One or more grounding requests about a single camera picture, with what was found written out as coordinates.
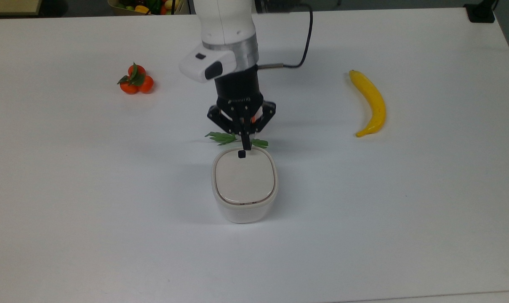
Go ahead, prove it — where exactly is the orange tangerine cluster with leaves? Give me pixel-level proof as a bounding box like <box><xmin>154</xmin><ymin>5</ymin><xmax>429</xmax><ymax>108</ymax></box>
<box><xmin>117</xmin><ymin>62</ymin><xmax>155</xmax><ymax>95</ymax></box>

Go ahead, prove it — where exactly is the orange carrot with green leaves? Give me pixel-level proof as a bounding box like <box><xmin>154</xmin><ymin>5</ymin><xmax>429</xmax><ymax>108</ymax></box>
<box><xmin>205</xmin><ymin>110</ymin><xmax>269</xmax><ymax>149</ymax></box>

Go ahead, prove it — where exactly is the basket of toy fruit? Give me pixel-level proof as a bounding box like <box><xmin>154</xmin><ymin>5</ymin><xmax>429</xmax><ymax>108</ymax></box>
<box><xmin>108</xmin><ymin>0</ymin><xmax>195</xmax><ymax>16</ymax></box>

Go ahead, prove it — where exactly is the white garbage bin body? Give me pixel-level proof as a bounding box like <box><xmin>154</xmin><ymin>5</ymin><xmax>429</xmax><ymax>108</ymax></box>
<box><xmin>212</xmin><ymin>146</ymin><xmax>280</xmax><ymax>224</ymax></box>

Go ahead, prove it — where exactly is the beige board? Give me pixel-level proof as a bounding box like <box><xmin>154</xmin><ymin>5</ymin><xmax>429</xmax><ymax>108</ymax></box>
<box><xmin>0</xmin><ymin>0</ymin><xmax>43</xmax><ymax>16</ymax></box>

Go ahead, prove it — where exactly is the beige garbage bin lid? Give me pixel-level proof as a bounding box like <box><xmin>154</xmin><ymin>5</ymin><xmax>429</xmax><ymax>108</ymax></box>
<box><xmin>215</xmin><ymin>149</ymin><xmax>276</xmax><ymax>205</ymax></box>

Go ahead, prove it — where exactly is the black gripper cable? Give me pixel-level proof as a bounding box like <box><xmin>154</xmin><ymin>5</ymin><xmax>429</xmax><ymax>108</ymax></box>
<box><xmin>256</xmin><ymin>0</ymin><xmax>314</xmax><ymax>69</ymax></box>

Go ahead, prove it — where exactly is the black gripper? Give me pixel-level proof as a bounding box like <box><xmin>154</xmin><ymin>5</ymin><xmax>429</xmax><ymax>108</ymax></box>
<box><xmin>207</xmin><ymin>66</ymin><xmax>277</xmax><ymax>151</ymax></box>

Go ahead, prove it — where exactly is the black table clamp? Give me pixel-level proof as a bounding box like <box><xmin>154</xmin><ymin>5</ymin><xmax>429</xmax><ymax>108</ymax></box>
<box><xmin>464</xmin><ymin>0</ymin><xmax>500</xmax><ymax>24</ymax></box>

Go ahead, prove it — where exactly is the yellow banana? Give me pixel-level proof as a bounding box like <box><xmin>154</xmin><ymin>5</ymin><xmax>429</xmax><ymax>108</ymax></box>
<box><xmin>349</xmin><ymin>69</ymin><xmax>387</xmax><ymax>138</ymax></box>

